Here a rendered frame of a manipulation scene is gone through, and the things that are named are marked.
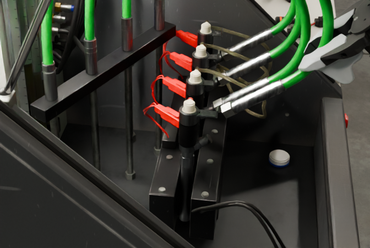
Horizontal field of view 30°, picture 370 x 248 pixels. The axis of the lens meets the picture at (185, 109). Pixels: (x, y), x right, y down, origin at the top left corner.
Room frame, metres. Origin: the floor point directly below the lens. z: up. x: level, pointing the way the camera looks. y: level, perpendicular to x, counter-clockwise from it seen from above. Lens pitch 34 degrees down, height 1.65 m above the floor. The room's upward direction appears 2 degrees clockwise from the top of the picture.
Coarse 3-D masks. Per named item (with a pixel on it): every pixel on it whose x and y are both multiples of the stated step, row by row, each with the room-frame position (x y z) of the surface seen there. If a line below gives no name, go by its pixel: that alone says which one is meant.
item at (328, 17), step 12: (324, 0) 0.78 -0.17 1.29; (48, 12) 0.82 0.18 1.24; (324, 12) 0.78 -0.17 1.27; (48, 24) 0.82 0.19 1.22; (324, 24) 0.79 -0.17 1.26; (48, 36) 0.82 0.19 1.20; (324, 36) 0.78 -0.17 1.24; (48, 48) 0.82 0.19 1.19; (48, 60) 0.82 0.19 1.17; (300, 72) 0.79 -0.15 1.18; (288, 84) 0.79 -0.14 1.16
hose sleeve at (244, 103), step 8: (280, 80) 0.79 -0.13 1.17; (264, 88) 0.79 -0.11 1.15; (272, 88) 0.79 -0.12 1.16; (280, 88) 0.79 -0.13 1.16; (248, 96) 0.80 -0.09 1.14; (256, 96) 0.79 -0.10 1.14; (264, 96) 0.79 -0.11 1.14; (272, 96) 0.79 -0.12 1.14; (232, 104) 0.80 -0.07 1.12; (240, 104) 0.79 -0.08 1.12; (248, 104) 0.79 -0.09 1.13
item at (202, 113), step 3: (201, 111) 0.81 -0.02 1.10; (204, 111) 0.81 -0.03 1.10; (207, 111) 0.81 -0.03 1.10; (210, 111) 0.81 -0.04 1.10; (213, 111) 0.81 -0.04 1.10; (198, 114) 0.80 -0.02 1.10; (201, 114) 0.80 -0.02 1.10; (204, 114) 0.80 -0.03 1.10; (207, 114) 0.80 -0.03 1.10; (210, 114) 0.80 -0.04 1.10; (213, 114) 0.80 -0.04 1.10; (210, 117) 0.80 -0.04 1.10; (213, 117) 0.80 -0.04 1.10; (216, 117) 0.80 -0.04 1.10
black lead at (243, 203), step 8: (200, 208) 0.74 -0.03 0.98; (208, 208) 0.73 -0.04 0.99; (216, 208) 0.72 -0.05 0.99; (248, 208) 0.70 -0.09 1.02; (256, 208) 0.70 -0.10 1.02; (256, 216) 0.69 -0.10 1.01; (264, 216) 0.70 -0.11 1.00; (264, 224) 0.68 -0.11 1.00; (272, 240) 0.68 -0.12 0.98; (280, 240) 0.70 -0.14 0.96
